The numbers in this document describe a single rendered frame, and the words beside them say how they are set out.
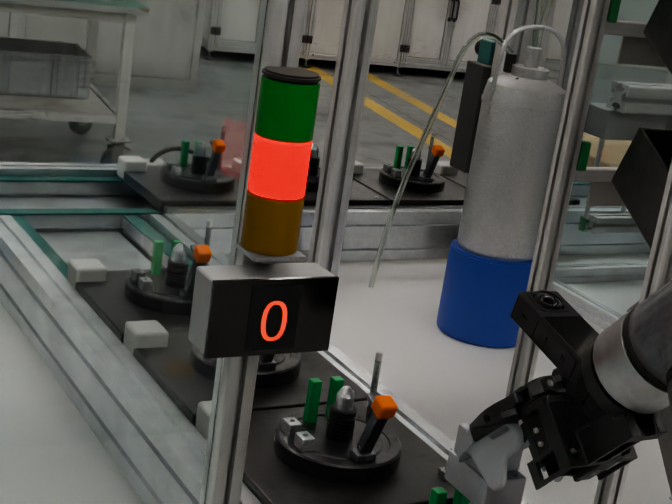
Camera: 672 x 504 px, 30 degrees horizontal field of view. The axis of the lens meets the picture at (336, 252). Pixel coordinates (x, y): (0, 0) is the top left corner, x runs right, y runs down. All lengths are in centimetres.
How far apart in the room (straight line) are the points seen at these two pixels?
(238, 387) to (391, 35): 937
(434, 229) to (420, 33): 809
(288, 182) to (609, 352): 30
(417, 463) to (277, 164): 48
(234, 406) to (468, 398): 78
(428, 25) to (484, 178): 856
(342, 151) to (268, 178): 118
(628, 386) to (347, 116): 133
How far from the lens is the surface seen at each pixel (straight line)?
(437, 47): 1066
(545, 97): 202
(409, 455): 143
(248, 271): 109
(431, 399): 186
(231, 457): 120
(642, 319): 94
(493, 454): 110
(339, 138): 222
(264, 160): 105
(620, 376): 96
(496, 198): 204
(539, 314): 106
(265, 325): 109
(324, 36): 1027
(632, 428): 99
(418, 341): 208
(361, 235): 243
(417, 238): 250
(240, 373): 116
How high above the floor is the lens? 158
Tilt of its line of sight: 17 degrees down
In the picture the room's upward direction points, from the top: 9 degrees clockwise
